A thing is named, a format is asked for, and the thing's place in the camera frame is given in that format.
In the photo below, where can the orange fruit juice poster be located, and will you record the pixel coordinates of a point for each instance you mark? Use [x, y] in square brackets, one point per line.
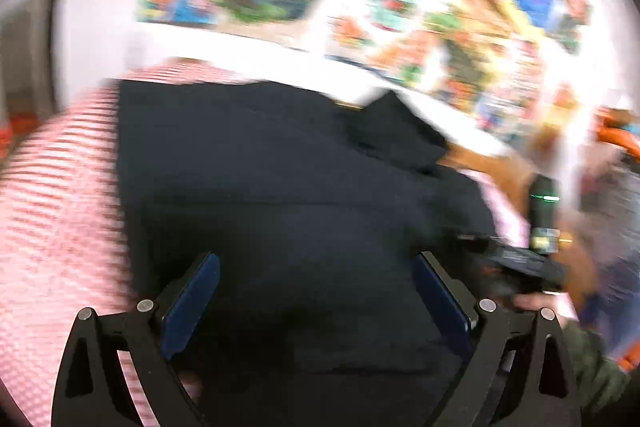
[358, 25]

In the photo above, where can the wooden bed frame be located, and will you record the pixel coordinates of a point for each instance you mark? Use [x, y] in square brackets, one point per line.
[505, 171]

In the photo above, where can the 2024 dragon drawing poster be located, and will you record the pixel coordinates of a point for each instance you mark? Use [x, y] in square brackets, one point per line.
[508, 108]

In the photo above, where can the person's right hand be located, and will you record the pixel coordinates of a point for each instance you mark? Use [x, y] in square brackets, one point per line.
[557, 305]

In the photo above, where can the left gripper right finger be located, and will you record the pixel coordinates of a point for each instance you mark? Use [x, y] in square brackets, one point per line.
[515, 366]

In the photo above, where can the dark hill landscape poster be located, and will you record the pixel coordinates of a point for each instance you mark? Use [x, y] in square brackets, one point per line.
[454, 56]

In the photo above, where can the black large jacket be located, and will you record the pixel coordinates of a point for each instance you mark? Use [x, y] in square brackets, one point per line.
[192, 170]

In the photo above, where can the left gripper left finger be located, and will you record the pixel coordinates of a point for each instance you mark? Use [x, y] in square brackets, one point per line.
[91, 388]

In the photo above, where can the red white checkered pillow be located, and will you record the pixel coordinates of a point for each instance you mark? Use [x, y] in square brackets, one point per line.
[63, 245]

